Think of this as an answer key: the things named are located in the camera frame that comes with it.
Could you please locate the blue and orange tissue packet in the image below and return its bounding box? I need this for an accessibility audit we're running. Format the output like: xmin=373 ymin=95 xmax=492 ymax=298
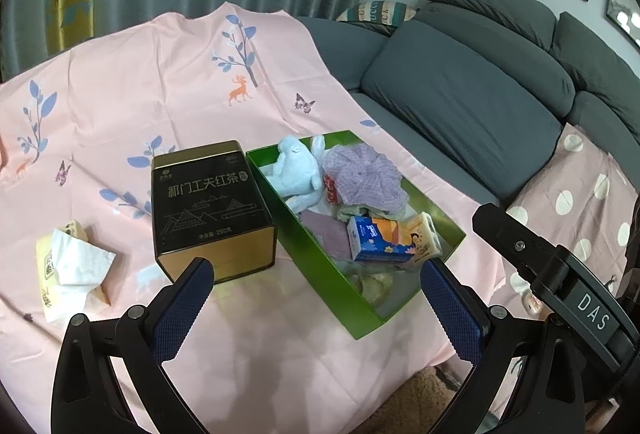
xmin=346 ymin=215 xmax=418 ymax=262

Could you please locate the small cream tissue packet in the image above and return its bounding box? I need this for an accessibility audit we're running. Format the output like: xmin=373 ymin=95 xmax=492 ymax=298
xmin=407 ymin=211 xmax=446 ymax=260

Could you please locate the black and gold tea tin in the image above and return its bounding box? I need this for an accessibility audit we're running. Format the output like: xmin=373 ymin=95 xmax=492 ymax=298
xmin=151 ymin=140 xmax=279 ymax=285

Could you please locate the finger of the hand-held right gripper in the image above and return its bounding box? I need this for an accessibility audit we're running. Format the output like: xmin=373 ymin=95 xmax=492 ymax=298
xmin=472 ymin=202 xmax=577 ymax=311

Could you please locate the white loose tissue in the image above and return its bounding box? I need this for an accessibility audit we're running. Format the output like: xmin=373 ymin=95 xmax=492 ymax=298
xmin=49 ymin=229 xmax=117 ymax=287

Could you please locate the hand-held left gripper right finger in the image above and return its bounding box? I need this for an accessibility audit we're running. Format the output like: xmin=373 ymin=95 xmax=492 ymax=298
xmin=420 ymin=258 xmax=591 ymax=434

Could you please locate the pink printed bed sheet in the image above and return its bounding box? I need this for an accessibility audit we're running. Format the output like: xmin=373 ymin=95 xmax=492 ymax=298
xmin=0 ymin=1 xmax=506 ymax=434

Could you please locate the striped pillow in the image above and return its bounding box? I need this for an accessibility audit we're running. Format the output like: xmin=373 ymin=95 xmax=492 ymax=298
xmin=336 ymin=1 xmax=418 ymax=37

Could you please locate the purple fuzzy cloth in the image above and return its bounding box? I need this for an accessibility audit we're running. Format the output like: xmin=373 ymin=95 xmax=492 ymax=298
xmin=300 ymin=210 xmax=353 ymax=262

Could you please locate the light blue plush toy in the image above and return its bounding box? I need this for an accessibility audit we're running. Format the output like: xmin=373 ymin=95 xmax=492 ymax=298
xmin=263 ymin=134 xmax=327 ymax=215

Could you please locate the large yellow tissue pack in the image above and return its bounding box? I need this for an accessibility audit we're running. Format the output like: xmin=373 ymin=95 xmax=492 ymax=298
xmin=35 ymin=220 xmax=113 ymax=325

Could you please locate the green box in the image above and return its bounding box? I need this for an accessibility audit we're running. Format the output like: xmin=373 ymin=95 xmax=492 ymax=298
xmin=246 ymin=130 xmax=467 ymax=341

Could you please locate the brown fluffy rug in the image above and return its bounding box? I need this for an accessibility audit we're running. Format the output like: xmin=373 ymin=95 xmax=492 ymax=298
xmin=380 ymin=356 xmax=501 ymax=434

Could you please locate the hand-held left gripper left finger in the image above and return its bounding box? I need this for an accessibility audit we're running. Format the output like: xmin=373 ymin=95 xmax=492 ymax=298
xmin=50 ymin=256 xmax=217 ymax=434

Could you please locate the purple mesh bath pouf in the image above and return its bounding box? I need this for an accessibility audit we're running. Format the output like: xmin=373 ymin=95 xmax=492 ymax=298
xmin=322 ymin=143 xmax=410 ymax=220

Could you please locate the red and white packet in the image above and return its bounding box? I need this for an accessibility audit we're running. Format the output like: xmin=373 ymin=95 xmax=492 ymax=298
xmin=324 ymin=174 xmax=342 ymax=206

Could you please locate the grey sofa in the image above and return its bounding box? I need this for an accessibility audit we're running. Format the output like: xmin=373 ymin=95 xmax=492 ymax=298
xmin=295 ymin=0 xmax=640 ymax=215

